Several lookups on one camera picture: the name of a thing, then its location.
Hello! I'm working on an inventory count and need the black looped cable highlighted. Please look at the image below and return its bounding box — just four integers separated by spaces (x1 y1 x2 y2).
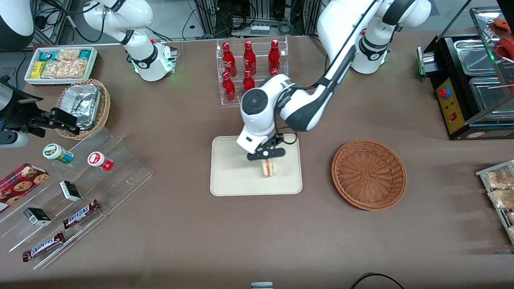
350 273 406 289

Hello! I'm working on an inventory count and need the red plaid cookie box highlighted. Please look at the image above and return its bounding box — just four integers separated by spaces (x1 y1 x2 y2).
0 163 49 214

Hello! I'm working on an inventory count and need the small clear cracker bag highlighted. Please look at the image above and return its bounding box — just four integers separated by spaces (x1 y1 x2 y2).
56 49 81 62

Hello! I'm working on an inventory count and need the small black box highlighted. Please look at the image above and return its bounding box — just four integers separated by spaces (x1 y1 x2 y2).
23 208 52 226
59 181 82 202

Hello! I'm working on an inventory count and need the large clear cracker bag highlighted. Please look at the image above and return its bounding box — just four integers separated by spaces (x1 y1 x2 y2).
41 59 88 79

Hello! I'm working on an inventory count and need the oval light wicker basket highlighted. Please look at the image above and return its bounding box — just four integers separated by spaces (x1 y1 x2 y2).
55 79 111 140

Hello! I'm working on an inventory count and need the clear acrylic stepped display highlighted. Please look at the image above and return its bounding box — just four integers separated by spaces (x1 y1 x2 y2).
0 128 153 270

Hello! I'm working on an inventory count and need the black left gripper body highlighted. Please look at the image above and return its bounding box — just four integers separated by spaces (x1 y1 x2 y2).
247 136 286 161

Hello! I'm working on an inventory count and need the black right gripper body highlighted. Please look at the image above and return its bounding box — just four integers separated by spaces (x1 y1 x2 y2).
0 78 55 137

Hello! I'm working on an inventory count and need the clear acrylic bottle rack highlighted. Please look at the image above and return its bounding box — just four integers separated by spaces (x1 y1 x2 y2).
216 36 289 106

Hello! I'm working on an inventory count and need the steel warmer pan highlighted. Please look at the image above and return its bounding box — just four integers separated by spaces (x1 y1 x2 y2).
453 39 498 75
469 76 514 114

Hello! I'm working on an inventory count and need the grey wire rack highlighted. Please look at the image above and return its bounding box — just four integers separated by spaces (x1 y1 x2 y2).
476 160 514 245

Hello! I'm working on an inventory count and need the round brown wicker basket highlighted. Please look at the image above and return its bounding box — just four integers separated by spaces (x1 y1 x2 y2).
331 139 407 211

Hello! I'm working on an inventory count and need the cream plastic tray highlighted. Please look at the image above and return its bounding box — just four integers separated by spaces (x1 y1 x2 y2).
210 134 303 197

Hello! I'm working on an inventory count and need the green lid cup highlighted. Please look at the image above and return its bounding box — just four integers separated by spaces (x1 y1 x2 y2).
43 143 74 164

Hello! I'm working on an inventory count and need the red lid cup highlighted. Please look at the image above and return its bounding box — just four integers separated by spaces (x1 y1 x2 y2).
88 151 114 172

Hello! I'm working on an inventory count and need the grey box with green light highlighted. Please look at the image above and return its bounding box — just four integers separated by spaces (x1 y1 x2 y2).
417 46 437 77

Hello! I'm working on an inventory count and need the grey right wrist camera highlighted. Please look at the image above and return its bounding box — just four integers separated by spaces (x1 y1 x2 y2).
0 130 30 149

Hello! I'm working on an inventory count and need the red sausage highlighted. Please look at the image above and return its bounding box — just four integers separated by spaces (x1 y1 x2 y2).
498 37 514 57

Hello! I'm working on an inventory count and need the triangle sandwich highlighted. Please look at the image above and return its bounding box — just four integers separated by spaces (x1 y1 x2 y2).
261 159 280 178

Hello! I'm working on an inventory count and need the black food warmer machine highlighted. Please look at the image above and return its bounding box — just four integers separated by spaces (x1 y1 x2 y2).
418 6 514 141

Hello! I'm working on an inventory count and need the silver foil packet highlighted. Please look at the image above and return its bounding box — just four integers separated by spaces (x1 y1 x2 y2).
60 84 101 118
75 114 99 130

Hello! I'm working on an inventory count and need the brown Snickers bar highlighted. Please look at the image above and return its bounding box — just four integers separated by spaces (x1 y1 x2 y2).
62 199 101 229
22 232 65 262

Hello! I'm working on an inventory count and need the white rectangular snack bin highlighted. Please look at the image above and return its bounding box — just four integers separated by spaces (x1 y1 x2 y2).
24 47 99 85

